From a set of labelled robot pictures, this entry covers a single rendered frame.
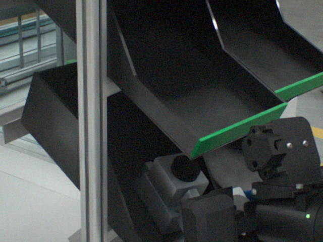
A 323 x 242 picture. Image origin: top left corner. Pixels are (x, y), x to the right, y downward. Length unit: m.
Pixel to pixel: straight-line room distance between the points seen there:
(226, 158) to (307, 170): 0.29
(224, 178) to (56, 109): 0.23
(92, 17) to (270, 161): 0.19
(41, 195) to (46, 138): 0.81
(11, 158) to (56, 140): 1.01
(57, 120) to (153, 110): 0.15
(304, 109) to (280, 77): 3.79
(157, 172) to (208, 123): 0.10
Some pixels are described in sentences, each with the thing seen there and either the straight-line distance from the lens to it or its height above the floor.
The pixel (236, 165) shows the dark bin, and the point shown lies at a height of 1.23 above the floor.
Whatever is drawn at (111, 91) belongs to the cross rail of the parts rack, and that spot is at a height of 1.38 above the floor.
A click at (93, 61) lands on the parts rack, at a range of 0.60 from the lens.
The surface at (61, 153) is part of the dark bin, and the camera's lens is 0.72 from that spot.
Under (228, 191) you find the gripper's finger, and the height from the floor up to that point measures 1.32.
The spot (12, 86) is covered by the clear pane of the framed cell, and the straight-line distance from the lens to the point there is 1.72.
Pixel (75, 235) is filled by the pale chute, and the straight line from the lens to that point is 0.76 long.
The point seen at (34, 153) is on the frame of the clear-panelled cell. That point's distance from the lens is 1.72.
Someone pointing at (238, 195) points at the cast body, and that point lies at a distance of 0.63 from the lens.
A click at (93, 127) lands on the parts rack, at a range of 0.62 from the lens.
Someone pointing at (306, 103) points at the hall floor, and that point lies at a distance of 4.66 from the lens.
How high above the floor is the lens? 1.60
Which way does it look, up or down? 22 degrees down
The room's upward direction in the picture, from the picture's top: 2 degrees clockwise
